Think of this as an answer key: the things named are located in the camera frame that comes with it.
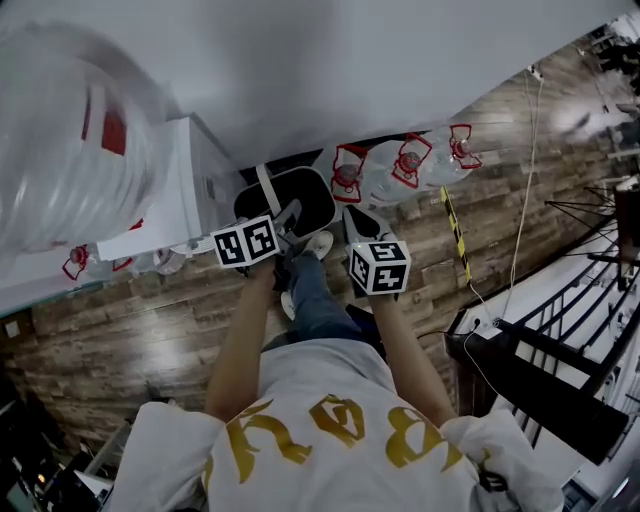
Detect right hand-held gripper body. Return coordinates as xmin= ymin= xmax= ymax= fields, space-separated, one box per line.
xmin=341 ymin=203 xmax=413 ymax=299

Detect yellow and black striped tape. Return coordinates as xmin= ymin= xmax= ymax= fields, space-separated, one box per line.
xmin=439 ymin=185 xmax=474 ymax=287

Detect large clear water jug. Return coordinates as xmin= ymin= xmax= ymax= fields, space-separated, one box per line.
xmin=0 ymin=19 xmax=174 ymax=256

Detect person's right forearm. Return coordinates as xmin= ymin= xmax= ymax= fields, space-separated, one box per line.
xmin=366 ymin=293 xmax=457 ymax=427

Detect person's left forearm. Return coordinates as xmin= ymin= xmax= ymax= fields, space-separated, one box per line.
xmin=203 ymin=258 xmax=277 ymax=422

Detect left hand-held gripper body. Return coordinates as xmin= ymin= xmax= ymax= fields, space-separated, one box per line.
xmin=209 ymin=212 xmax=296 ymax=274

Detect white shirt with gold print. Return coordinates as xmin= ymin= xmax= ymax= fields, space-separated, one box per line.
xmin=105 ymin=338 xmax=567 ymax=512

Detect black container with white rim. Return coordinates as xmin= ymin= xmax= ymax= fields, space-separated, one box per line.
xmin=232 ymin=163 xmax=337 ymax=242

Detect clear water bottle red handle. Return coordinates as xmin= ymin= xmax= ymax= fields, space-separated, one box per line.
xmin=317 ymin=143 xmax=372 ymax=207
xmin=110 ymin=218 xmax=147 ymax=275
xmin=61 ymin=243 xmax=104 ymax=282
xmin=368 ymin=131 xmax=435 ymax=207
xmin=428 ymin=122 xmax=485 ymax=187

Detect white water dispenser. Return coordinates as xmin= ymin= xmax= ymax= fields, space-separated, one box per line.
xmin=0 ymin=113 xmax=239 ymax=304

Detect blue jeans leg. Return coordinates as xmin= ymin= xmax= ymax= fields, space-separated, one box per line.
xmin=286 ymin=252 xmax=363 ymax=346

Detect black stair railing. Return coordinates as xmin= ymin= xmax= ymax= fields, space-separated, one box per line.
xmin=443 ymin=174 xmax=640 ymax=467

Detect white cable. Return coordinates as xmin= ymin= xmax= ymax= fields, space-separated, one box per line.
xmin=498 ymin=68 xmax=547 ymax=327

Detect black wire frame stand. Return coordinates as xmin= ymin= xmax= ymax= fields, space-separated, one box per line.
xmin=543 ymin=184 xmax=617 ymax=229

